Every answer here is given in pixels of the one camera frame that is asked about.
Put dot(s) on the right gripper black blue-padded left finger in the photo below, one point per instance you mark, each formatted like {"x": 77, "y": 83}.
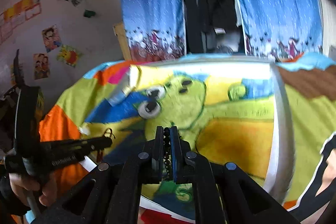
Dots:
{"x": 157, "y": 156}

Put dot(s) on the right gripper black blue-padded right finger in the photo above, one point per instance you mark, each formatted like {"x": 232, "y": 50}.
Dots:
{"x": 176, "y": 153}

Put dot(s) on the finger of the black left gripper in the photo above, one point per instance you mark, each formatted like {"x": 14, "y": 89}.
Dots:
{"x": 19, "y": 80}
{"x": 63, "y": 153}

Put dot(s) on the person's left hand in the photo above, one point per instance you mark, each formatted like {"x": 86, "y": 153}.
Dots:
{"x": 21, "y": 185}

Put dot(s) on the family cartoon poster lower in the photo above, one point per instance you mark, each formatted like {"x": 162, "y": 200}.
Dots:
{"x": 41, "y": 66}

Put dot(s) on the cartoon character poster upper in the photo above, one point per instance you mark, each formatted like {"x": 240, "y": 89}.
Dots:
{"x": 51, "y": 38}

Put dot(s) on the white box with frog drawing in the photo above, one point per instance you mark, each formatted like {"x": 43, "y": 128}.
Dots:
{"x": 227, "y": 111}

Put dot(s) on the wooden board by curtain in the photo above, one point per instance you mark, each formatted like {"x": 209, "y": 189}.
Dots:
{"x": 120, "y": 33}

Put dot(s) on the dark hanging clothes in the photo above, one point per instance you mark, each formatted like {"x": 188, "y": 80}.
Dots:
{"x": 214, "y": 26}

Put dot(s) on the colourful cartoon bed blanket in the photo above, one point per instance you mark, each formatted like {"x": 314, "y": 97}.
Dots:
{"x": 95, "y": 191}

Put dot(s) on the blue dotted left curtain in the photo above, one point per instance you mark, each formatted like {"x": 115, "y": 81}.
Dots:
{"x": 155, "y": 29}

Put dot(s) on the blue dotted curtain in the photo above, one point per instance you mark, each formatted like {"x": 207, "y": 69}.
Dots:
{"x": 155, "y": 29}
{"x": 281, "y": 29}

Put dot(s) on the blue dotted right curtain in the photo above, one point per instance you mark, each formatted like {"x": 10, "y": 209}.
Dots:
{"x": 281, "y": 29}

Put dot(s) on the yellow bear wall sticker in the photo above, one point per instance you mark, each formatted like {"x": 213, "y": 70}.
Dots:
{"x": 69, "y": 55}

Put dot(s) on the row of wall drawings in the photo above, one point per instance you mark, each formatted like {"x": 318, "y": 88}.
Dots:
{"x": 18, "y": 14}

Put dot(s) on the green wall hook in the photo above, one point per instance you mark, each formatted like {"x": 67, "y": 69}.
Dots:
{"x": 89, "y": 13}

